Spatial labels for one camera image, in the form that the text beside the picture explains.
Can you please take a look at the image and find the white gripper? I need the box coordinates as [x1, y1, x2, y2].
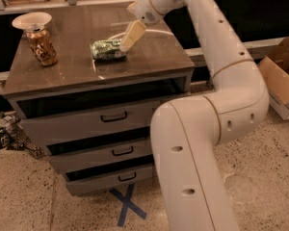
[119, 0, 166, 52]

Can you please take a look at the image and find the green soda can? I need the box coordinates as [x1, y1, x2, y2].
[91, 38, 126, 62]

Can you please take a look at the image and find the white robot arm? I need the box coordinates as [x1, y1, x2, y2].
[120, 0, 269, 231]

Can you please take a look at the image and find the orange patterned soda can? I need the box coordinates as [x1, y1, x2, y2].
[25, 24, 58, 66]

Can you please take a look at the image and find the grey drawer cabinet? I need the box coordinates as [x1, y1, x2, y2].
[2, 0, 196, 198]

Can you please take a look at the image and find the white paper bowl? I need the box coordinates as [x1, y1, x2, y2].
[12, 12, 52, 30]

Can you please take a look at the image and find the top grey drawer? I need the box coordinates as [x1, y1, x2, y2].
[20, 92, 190, 146]

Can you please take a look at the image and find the grey drawer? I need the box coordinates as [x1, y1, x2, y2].
[66, 164, 156, 195]
[49, 138, 152, 173]
[20, 92, 190, 146]

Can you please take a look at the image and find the cardboard box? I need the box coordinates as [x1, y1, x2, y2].
[258, 37, 289, 120]

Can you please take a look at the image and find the middle grey drawer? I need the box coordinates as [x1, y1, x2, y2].
[49, 138, 152, 173]

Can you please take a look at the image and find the bottom grey drawer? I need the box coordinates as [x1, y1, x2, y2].
[66, 164, 156, 195]

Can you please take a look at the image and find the blue tape cross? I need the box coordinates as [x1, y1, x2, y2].
[109, 184, 147, 227]

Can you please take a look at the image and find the metal window rail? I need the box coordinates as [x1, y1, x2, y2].
[185, 38, 283, 62]

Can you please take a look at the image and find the wire mesh basket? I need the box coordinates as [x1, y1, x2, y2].
[0, 115, 45, 159]

